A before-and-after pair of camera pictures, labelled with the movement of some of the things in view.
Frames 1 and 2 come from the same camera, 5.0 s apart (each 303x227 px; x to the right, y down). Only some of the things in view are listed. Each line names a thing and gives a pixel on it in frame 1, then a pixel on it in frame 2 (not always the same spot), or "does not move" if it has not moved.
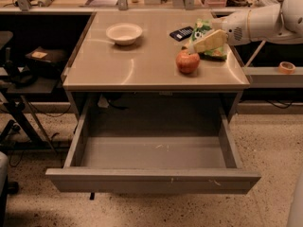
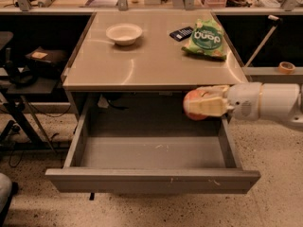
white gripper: x=235 y=28 to x=243 y=101
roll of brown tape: x=286 y=67 does not move
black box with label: x=47 y=55 does not move
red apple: x=187 y=62 to x=192 y=96
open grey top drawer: x=166 y=143 does not move
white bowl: x=124 y=33 does not move
